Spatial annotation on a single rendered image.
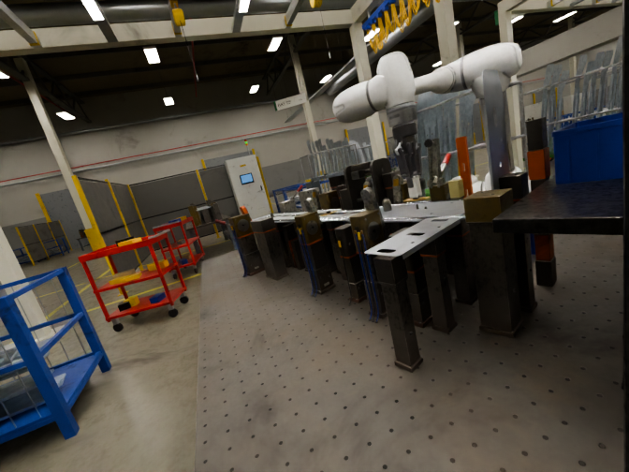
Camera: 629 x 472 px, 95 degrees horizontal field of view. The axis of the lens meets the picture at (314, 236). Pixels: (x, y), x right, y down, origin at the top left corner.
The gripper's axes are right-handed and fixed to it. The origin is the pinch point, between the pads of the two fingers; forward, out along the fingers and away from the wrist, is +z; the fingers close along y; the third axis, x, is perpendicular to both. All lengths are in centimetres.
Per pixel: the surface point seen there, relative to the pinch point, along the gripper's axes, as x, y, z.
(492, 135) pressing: 26.7, 4.3, -10.8
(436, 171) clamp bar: 1.1, -13.5, -2.3
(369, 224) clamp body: -2.9, 22.3, 6.2
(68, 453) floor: -159, 137, 106
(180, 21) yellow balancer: -271, -53, -197
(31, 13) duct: -1018, 21, -595
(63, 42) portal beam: -394, 41, -228
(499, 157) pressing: 26.7, 1.5, -4.8
